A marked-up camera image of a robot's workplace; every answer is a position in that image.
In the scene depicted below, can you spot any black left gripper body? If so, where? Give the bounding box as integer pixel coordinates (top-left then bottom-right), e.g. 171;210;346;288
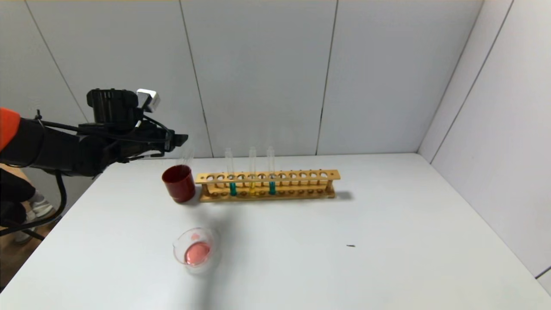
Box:
138;121;176;156

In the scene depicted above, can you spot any blue pigment glass test tube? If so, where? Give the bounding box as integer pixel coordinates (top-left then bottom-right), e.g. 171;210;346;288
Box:
225;148;238;197

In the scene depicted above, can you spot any yellow pigment glass test tube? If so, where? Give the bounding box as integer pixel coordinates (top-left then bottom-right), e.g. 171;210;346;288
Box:
248;147;257;195

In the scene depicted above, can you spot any teal pigment glass test tube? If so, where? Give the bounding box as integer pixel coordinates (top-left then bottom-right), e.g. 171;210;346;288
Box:
267;146;277;195

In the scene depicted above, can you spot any wooden test tube rack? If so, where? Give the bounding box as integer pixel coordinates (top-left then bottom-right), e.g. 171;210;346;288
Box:
196;169;341;203

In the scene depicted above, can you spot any dark red cup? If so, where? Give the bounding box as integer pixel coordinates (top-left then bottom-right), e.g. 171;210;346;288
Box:
162;165;196;203

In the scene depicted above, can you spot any clear glass beaker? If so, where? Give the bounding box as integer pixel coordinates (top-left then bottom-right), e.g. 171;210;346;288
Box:
173;227;223;276

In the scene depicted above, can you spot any white sneaker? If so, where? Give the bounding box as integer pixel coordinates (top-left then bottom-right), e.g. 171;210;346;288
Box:
32;196;55;216
11;215;43;246

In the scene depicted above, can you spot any black chair leg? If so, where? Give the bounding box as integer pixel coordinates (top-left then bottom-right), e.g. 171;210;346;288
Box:
19;227;46;242

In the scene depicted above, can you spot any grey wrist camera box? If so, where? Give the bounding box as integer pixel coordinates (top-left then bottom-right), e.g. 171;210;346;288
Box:
136;88;161;113

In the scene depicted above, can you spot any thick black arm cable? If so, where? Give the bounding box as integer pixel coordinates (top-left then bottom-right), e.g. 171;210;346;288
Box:
0;170;68;236

